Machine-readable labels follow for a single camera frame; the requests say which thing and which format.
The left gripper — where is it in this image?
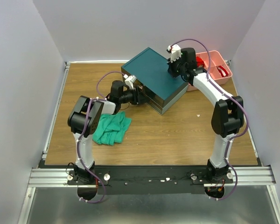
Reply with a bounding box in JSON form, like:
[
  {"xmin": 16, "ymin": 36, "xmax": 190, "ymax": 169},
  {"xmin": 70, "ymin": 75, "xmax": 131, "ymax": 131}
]
[{"xmin": 119, "ymin": 86, "xmax": 150, "ymax": 105}]

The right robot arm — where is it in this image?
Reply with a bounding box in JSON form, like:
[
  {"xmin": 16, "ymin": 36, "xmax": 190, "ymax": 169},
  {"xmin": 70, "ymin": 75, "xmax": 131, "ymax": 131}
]
[{"xmin": 167, "ymin": 44, "xmax": 244, "ymax": 183}]

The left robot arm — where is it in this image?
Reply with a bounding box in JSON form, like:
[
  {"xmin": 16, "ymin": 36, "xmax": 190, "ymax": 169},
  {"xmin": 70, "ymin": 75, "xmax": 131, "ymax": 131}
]
[{"xmin": 67, "ymin": 80, "xmax": 149, "ymax": 184}]

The teal drawer cabinet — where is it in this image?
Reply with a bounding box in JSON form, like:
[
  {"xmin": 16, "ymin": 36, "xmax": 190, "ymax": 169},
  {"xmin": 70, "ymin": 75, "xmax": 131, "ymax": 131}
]
[{"xmin": 121, "ymin": 48, "xmax": 188, "ymax": 115}]

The pink divided organizer tray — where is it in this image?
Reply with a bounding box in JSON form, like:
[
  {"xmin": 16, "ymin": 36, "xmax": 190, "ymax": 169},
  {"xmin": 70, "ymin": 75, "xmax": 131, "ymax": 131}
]
[{"xmin": 196, "ymin": 50, "xmax": 232, "ymax": 85}]

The red white item in tray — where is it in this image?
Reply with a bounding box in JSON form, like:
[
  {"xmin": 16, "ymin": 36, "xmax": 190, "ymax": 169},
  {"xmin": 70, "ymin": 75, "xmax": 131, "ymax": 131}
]
[{"xmin": 217, "ymin": 65, "xmax": 228, "ymax": 77}]

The green cloth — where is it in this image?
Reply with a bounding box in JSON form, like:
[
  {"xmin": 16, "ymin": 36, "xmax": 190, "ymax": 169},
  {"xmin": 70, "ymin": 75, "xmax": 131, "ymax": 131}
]
[{"xmin": 92, "ymin": 112, "xmax": 132, "ymax": 146}]

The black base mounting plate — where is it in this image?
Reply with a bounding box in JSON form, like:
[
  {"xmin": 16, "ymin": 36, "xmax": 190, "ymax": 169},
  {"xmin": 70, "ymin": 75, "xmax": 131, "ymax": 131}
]
[{"xmin": 66, "ymin": 165, "xmax": 234, "ymax": 198}]

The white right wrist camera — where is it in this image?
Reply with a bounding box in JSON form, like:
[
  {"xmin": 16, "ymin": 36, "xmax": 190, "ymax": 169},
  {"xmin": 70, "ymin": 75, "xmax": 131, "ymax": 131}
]
[{"xmin": 167, "ymin": 44, "xmax": 182, "ymax": 63}]

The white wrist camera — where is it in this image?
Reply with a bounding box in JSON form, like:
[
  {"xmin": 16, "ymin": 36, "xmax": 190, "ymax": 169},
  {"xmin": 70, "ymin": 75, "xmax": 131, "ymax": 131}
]
[
  {"xmin": 123, "ymin": 74, "xmax": 137, "ymax": 90},
  {"xmin": 167, "ymin": 44, "xmax": 182, "ymax": 63}
]

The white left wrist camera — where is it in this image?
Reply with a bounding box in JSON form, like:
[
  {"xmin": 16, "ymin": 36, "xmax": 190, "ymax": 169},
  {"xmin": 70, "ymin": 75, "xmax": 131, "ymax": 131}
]
[{"xmin": 123, "ymin": 74, "xmax": 137, "ymax": 90}]

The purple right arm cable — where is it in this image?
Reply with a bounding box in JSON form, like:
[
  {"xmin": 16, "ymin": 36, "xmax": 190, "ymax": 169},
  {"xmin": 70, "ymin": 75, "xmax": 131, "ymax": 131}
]
[{"xmin": 167, "ymin": 38, "xmax": 250, "ymax": 202}]

